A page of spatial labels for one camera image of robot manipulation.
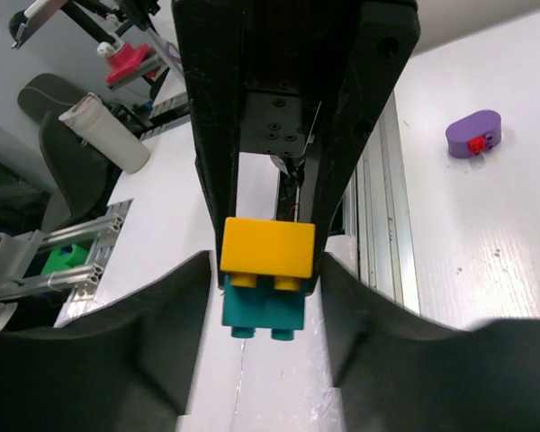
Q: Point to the green block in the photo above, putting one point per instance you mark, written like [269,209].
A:
[64,258]

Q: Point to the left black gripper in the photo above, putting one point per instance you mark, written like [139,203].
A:
[302,80]

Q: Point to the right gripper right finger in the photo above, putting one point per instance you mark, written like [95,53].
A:
[396,371]

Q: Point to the purple rounded lego brick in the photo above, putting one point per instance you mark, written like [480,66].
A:
[487,123]

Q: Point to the red clamp fixture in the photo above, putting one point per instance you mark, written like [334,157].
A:
[122,58]

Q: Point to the white bottle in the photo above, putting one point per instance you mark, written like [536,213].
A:
[91,120]

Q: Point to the aluminium frame rail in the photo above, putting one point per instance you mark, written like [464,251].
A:
[377,214]

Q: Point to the black chair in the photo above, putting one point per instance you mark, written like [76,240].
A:
[83,176]

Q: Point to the small red lego brick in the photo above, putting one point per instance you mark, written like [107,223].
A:
[477,145]

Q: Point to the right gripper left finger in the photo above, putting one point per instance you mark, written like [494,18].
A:
[125,367]

